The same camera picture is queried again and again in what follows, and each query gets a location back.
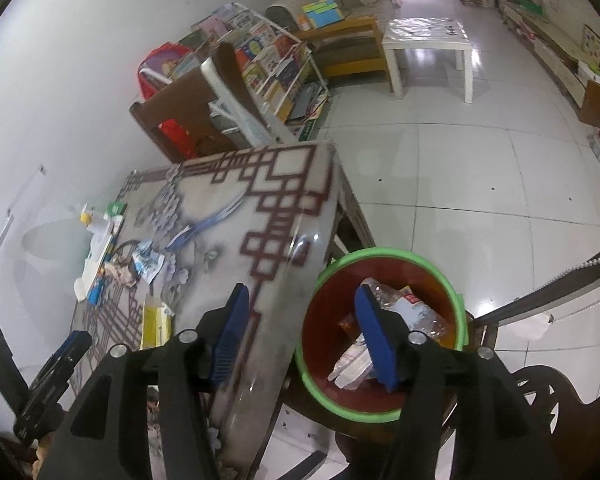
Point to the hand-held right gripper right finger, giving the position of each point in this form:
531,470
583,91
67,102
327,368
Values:
375,335

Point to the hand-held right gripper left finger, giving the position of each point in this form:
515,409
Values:
230,330

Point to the white paper pieces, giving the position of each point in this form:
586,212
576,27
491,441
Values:
350,365

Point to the red bin with green rim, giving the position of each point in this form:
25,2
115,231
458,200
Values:
330,320

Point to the yellow wrapper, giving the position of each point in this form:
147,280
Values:
155,327

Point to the brown wrapper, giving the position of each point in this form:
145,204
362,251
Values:
120,271

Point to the blue white wrapper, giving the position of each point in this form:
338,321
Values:
145,262

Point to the blue printed book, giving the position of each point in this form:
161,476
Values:
97,292

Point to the white desk lamp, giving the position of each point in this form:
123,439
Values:
99,229

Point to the yellow capped item in lamp holder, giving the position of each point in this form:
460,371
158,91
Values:
85,217

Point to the green packet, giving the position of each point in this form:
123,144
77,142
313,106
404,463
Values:
115,206

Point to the dark wooden chair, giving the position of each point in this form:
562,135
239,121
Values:
555,400

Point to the brown wooden chair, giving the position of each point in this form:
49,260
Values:
180,105

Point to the red bag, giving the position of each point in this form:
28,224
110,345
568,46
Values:
147,80

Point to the white book rack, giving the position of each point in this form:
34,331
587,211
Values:
310,62

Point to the white coffee table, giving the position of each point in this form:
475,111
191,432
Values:
430,42

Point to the small yellow white bottle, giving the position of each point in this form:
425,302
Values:
304,22

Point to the blue yellow toy box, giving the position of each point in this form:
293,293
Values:
322,12

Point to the grey sofa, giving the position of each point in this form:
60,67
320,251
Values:
290,5

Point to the wooden television cabinet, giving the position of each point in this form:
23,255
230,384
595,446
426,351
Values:
555,52

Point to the colourful framed picture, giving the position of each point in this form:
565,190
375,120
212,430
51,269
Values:
594,45

